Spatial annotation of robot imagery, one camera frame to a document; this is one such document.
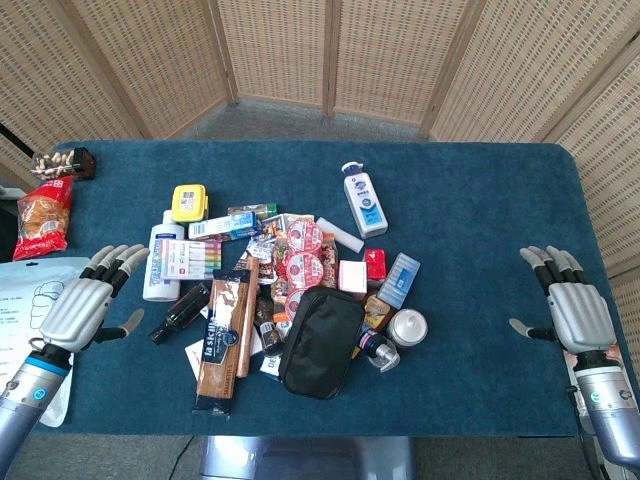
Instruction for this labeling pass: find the white blue lotion bottle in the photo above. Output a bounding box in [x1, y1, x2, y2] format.
[341, 161, 389, 239]

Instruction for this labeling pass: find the orange brown packet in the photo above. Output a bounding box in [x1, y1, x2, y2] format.
[363, 294, 399, 332]

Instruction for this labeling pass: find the white cream jar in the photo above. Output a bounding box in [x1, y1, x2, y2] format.
[388, 308, 430, 349]

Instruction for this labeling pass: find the dark brown glass bottle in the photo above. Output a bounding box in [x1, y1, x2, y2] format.
[149, 282, 212, 346]

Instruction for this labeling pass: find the pink white box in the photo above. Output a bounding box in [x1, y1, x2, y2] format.
[338, 259, 369, 294]

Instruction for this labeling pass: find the tall white bottle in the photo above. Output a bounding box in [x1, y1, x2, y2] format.
[142, 209, 186, 303]

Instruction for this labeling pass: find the blue table cloth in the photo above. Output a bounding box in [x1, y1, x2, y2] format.
[33, 140, 640, 438]

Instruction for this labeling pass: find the white paper bag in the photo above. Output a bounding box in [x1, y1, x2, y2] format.
[0, 256, 92, 428]

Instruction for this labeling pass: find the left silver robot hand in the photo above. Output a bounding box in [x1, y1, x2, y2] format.
[38, 243, 151, 354]

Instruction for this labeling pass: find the red snack bag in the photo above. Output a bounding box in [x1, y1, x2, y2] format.
[12, 175, 75, 262]

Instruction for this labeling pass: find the blue white toothpaste box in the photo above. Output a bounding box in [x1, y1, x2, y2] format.
[187, 211, 263, 243]

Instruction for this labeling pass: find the green capped tube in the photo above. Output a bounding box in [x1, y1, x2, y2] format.
[227, 202, 279, 220]

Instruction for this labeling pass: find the black zipper pouch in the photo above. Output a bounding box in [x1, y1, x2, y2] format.
[278, 286, 366, 401]

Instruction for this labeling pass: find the small red box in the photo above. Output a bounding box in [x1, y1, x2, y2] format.
[364, 248, 388, 281]

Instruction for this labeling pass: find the highlighter pen pack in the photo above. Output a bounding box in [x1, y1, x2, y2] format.
[155, 238, 223, 281]

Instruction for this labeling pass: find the light blue striped packet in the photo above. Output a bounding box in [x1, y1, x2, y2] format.
[376, 252, 422, 310]

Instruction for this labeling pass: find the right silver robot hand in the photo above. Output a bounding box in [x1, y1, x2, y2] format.
[508, 244, 618, 354]

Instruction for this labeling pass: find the small pump spray bottle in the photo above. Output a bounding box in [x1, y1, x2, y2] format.
[357, 327, 402, 374]

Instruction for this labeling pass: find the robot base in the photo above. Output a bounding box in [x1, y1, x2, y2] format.
[199, 435, 416, 480]

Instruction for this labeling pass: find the la sicilia spaghetti packet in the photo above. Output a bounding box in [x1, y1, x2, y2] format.
[192, 268, 251, 417]

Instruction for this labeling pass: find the copper wrapped stick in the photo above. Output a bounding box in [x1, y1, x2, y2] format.
[235, 256, 261, 379]

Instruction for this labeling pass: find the red lidded snack cup pack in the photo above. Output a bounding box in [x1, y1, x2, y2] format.
[272, 218, 340, 321]

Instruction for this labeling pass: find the yellow lidded box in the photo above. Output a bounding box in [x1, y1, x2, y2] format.
[170, 183, 210, 224]

